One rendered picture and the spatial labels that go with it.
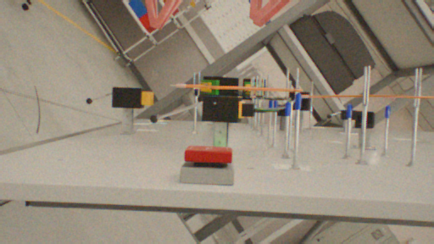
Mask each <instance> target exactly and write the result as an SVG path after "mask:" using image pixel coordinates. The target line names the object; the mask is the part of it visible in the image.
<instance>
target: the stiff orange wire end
mask: <svg viewBox="0 0 434 244"><path fill-rule="evenodd" d="M170 86H176V87H180V88H186V87H196V88H213V89H229V90H245V91H279V92H302V91H303V90H299V89H284V88H267V87H234V86H201V85H186V84H176V85H170Z"/></svg>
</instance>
